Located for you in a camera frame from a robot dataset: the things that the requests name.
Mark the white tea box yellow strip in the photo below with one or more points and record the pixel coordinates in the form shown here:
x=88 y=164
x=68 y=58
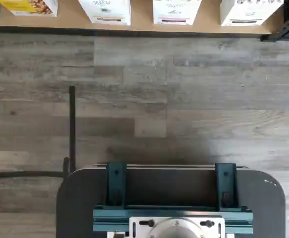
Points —
x=104 y=10

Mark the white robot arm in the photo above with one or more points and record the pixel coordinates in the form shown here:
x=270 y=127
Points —
x=175 y=230

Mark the white tea box pink strip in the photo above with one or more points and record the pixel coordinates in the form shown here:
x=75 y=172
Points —
x=174 y=12

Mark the low wooden shelf board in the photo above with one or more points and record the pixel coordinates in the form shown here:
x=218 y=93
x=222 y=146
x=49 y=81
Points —
x=67 y=22

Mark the white tea box black strip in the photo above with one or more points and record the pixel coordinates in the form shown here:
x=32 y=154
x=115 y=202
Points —
x=248 y=12

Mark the white yellow granola box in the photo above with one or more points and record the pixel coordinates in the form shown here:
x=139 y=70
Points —
x=30 y=7

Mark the teal metal crossbar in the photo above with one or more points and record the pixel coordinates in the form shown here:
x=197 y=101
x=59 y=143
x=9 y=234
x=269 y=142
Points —
x=109 y=218

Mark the white mounting plate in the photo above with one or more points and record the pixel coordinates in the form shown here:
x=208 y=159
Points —
x=134 y=230

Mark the teal metal bracket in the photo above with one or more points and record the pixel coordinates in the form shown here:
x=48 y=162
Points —
x=116 y=183
x=226 y=183

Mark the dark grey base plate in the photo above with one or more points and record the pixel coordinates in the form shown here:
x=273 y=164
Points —
x=258 y=198

